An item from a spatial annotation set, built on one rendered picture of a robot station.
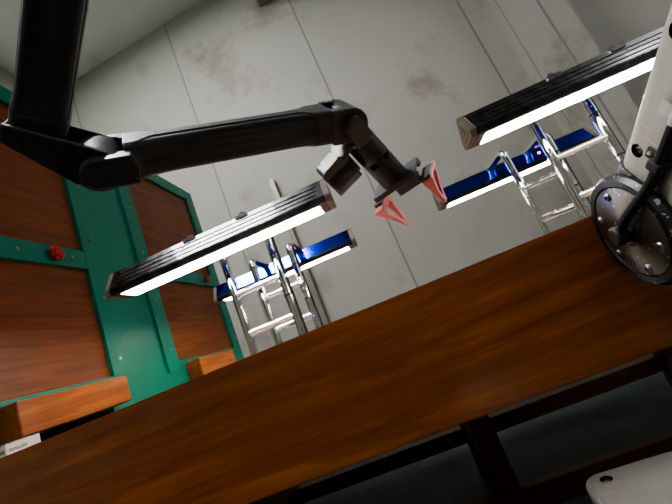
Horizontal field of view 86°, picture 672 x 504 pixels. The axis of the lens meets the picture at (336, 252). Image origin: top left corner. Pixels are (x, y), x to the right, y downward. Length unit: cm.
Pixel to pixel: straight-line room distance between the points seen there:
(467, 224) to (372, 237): 70
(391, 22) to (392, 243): 184
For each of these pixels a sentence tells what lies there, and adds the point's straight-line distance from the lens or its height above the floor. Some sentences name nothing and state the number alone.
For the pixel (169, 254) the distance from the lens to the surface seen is 101.
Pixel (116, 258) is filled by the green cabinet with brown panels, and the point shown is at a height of 127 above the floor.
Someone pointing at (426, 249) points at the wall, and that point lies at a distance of 276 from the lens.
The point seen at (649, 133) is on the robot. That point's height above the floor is 81.
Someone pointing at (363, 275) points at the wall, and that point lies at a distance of 278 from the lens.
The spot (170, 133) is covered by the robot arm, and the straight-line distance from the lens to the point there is 59.
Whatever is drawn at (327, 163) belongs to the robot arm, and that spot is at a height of 104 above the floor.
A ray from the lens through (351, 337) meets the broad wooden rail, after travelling 52.
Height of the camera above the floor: 75
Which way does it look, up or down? 12 degrees up
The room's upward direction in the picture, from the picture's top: 22 degrees counter-clockwise
